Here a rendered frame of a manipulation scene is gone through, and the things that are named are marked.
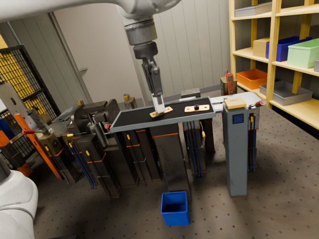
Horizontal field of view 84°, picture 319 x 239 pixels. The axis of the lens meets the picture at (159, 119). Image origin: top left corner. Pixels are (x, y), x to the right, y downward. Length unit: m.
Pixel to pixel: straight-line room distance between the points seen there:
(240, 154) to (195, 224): 0.35
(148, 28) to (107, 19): 2.88
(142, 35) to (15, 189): 0.68
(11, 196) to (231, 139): 0.80
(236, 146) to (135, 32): 0.52
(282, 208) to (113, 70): 3.17
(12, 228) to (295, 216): 0.96
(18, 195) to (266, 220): 0.93
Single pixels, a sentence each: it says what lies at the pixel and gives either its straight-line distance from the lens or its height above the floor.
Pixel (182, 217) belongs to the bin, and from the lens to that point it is 0.82.
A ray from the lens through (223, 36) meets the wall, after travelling 3.70.
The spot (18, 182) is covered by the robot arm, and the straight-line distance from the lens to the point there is 0.85.
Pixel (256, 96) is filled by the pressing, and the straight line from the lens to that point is 1.08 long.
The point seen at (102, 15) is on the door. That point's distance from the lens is 3.45.
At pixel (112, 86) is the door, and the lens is 3.59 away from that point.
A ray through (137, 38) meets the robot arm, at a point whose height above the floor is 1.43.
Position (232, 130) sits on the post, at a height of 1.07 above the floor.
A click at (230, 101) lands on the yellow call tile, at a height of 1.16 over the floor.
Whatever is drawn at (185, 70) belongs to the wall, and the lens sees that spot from 3.58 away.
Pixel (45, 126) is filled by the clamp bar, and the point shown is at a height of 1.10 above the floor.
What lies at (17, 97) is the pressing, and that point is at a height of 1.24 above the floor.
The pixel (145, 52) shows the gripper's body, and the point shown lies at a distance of 0.56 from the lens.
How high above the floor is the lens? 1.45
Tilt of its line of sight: 28 degrees down
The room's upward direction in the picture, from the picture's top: 14 degrees counter-clockwise
